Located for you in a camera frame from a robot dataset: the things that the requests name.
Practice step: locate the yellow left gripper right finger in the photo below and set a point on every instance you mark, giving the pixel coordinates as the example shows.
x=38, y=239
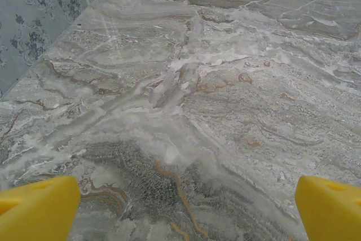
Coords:
x=330, y=212

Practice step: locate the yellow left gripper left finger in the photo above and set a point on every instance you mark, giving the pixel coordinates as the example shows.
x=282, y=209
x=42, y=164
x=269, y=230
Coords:
x=36, y=212

